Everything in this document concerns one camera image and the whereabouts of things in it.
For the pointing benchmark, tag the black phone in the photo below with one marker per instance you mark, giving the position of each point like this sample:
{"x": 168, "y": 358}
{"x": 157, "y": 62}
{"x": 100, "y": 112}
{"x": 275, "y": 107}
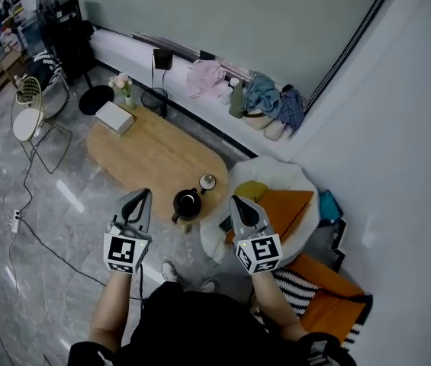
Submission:
{"x": 225, "y": 224}

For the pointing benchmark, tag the person's right forearm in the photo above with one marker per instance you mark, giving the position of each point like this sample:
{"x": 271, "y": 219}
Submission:
{"x": 276, "y": 303}

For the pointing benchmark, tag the person's right shoe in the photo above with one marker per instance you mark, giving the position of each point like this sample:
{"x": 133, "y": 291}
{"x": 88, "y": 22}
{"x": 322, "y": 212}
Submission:
{"x": 207, "y": 286}

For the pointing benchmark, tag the pink cloth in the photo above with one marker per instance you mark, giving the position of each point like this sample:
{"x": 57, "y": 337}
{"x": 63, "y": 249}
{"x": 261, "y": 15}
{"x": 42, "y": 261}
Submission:
{"x": 205, "y": 76}

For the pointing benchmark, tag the person's black clothing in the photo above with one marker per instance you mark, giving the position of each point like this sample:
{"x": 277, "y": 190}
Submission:
{"x": 200, "y": 330}

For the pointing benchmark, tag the blue cloth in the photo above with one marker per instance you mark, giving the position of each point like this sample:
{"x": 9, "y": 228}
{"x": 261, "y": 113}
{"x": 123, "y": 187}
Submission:
{"x": 262, "y": 95}

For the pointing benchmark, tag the black standing fan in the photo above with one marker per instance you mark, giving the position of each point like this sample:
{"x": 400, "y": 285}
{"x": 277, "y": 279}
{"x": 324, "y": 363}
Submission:
{"x": 47, "y": 2}

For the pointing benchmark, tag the beige cushions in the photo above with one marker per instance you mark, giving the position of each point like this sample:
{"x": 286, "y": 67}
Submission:
{"x": 268, "y": 126}

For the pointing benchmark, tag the yellow cushion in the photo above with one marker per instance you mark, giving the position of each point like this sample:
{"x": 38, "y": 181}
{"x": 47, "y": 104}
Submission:
{"x": 251, "y": 190}

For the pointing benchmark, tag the black cabinet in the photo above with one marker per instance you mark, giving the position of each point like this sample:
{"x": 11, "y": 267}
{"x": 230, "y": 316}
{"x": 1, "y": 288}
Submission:
{"x": 72, "y": 40}

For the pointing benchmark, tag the black floor lamp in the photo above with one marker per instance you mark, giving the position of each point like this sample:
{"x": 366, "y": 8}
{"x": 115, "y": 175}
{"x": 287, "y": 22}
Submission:
{"x": 163, "y": 58}

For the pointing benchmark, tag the black striped armchair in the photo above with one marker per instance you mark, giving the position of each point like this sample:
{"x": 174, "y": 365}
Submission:
{"x": 49, "y": 78}

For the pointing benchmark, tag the orange striped blanket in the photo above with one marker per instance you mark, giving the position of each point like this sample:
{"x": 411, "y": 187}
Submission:
{"x": 333, "y": 292}

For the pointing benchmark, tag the oval wooden coffee table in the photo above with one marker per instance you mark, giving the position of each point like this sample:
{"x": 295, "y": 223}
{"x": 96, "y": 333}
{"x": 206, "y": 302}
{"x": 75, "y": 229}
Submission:
{"x": 154, "y": 155}

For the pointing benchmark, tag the person's shoe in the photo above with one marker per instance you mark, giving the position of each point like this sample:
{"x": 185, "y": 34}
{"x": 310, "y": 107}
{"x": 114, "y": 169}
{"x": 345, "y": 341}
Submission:
{"x": 169, "y": 271}
{"x": 207, "y": 286}

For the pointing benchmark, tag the white beanbag seat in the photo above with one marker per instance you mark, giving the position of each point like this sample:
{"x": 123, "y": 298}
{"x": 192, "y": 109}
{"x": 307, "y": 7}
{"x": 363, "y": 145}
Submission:
{"x": 287, "y": 177}

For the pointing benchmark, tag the green bottle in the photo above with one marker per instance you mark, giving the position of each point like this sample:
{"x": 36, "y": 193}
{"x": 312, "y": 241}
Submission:
{"x": 237, "y": 101}

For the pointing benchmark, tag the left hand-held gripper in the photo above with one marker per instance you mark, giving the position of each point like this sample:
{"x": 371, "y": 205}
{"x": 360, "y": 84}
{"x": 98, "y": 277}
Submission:
{"x": 123, "y": 250}

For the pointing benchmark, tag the white rectangular box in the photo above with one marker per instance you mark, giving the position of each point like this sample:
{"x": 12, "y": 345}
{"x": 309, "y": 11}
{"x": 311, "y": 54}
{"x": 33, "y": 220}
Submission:
{"x": 115, "y": 117}

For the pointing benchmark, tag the orange cushion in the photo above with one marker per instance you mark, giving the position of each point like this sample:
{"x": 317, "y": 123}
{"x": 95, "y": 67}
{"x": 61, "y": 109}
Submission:
{"x": 287, "y": 208}

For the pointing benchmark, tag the white power strip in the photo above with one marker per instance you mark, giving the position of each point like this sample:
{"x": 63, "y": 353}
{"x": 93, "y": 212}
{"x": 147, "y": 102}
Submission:
{"x": 15, "y": 219}

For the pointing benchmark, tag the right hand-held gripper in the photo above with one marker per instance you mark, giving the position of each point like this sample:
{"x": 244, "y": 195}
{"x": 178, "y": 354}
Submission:
{"x": 259, "y": 252}

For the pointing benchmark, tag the dark plaid cloth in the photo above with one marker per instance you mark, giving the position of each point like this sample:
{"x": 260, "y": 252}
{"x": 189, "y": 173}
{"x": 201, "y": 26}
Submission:
{"x": 292, "y": 109}

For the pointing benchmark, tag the pink flowers in vase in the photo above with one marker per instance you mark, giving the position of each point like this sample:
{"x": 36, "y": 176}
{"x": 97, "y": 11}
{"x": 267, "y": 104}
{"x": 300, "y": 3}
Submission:
{"x": 123, "y": 84}

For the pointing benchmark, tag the dark round teapot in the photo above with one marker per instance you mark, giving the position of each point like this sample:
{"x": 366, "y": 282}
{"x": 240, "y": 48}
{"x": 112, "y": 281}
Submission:
{"x": 187, "y": 204}

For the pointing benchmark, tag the person's left forearm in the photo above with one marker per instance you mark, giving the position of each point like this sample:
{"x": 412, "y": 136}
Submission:
{"x": 110, "y": 307}

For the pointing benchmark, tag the person's left shoe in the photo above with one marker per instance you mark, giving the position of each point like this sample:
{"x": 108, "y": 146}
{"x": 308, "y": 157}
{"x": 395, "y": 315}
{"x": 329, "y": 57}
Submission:
{"x": 169, "y": 271}

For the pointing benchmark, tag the teal bag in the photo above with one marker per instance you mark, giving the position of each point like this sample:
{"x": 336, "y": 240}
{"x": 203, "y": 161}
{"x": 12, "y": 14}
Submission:
{"x": 329, "y": 206}

